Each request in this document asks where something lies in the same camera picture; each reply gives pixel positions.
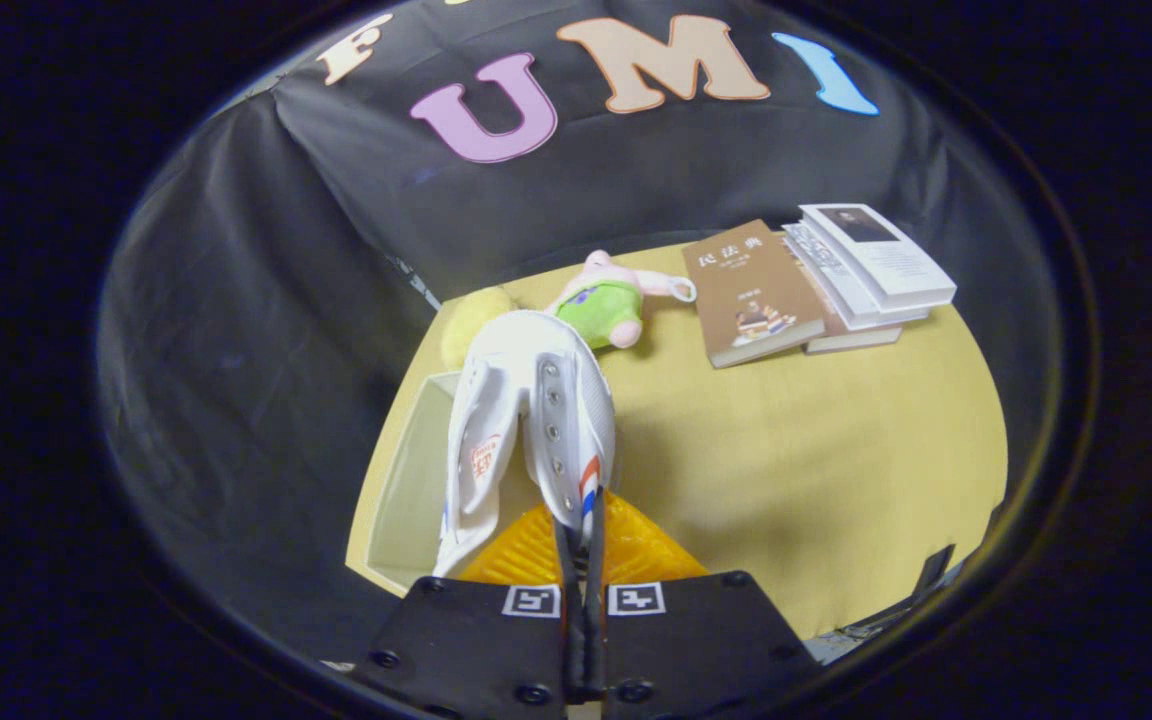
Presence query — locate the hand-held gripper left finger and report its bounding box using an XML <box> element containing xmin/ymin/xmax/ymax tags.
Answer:
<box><xmin>351</xmin><ymin>500</ymin><xmax>585</xmax><ymax>720</ymax></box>

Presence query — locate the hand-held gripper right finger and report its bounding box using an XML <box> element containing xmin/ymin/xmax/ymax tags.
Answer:
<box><xmin>584</xmin><ymin>488</ymin><xmax>822</xmax><ymax>720</ymax></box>

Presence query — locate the grey storage box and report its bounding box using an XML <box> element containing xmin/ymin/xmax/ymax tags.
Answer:
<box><xmin>366</xmin><ymin>372</ymin><xmax>467</xmax><ymax>593</ymax></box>

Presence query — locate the white canvas shoe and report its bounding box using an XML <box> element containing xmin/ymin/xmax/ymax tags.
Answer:
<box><xmin>433</xmin><ymin>310</ymin><xmax>618</xmax><ymax>581</ymax></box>

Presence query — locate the yellow plush ball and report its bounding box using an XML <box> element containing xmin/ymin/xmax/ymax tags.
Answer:
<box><xmin>439</xmin><ymin>286</ymin><xmax>519</xmax><ymax>372</ymax></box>

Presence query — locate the pink and green plush toy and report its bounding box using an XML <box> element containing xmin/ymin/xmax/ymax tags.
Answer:
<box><xmin>544</xmin><ymin>249</ymin><xmax>698</xmax><ymax>352</ymax></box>

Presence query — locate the brown cover book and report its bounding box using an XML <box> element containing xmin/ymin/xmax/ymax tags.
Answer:
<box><xmin>681</xmin><ymin>219</ymin><xmax>828</xmax><ymax>370</ymax></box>

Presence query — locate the grey patterned book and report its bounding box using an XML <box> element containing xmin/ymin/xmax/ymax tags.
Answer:
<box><xmin>782</xmin><ymin>221</ymin><xmax>929</xmax><ymax>331</ymax></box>

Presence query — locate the black backdrop cloth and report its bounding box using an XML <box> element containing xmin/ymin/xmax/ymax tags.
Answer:
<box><xmin>101</xmin><ymin>0</ymin><xmax>1012</xmax><ymax>661</ymax></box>

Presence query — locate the white cover book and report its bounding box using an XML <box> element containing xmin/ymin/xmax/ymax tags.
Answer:
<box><xmin>798</xmin><ymin>203</ymin><xmax>958</xmax><ymax>310</ymax></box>

